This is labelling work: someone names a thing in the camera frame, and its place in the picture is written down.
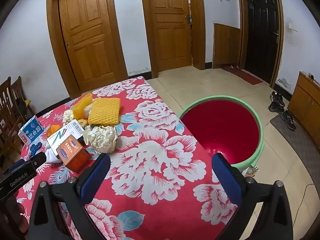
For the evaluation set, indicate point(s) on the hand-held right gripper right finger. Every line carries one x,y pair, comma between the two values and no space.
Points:
226,177

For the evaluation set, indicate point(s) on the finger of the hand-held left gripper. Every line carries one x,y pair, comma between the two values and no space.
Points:
38,158

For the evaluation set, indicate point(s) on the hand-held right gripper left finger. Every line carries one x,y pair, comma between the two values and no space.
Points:
96,175

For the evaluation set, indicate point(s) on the white sock bundle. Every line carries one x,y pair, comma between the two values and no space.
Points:
52,156

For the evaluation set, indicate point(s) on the red bin with green rim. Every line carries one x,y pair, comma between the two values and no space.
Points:
220,130

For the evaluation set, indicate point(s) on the thick yellow foam net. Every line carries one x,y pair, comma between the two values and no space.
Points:
81,106

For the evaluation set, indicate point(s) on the blue fidget spinner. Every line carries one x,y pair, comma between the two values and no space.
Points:
35,148

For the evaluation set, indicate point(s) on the small shiny wrapper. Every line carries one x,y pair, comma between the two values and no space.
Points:
250,171

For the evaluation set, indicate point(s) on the orange cardboard box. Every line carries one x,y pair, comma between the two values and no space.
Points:
75,157

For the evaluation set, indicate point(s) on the blue and white carton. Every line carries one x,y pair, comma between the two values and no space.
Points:
31,131

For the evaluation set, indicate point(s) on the white barcode box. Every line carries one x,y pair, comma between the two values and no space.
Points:
61,136

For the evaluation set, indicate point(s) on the orange plastic wrapper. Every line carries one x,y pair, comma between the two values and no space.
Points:
53,129

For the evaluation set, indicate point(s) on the small crumpled paper ball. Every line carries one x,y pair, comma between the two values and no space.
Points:
68,116

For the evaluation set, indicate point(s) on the tan crumpled wrapper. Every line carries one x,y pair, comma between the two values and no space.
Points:
82,123

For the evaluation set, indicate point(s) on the yellow seat cushion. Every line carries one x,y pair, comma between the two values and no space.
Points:
27,102

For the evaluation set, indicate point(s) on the wooden chair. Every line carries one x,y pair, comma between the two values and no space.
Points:
20,90
6,110

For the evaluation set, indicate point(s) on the red floral tablecloth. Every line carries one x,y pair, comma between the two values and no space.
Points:
155,155

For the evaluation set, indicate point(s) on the grey floor mat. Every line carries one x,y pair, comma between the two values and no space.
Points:
300,142

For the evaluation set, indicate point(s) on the black sneaker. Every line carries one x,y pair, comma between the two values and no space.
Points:
276,108
277,98
288,120

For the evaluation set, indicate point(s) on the red door mat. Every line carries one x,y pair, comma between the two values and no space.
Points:
243,75

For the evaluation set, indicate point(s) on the wooden sideboard cabinet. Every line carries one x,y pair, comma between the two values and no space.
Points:
307,100

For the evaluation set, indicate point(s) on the wooden panel door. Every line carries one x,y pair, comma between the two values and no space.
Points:
170,30
85,37

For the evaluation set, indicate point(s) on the black entrance door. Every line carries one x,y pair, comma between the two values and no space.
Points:
260,35

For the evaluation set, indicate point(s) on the low wooden wall cabinet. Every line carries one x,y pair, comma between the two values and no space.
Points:
226,46

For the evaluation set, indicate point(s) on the white light switch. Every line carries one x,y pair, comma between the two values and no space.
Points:
291,25

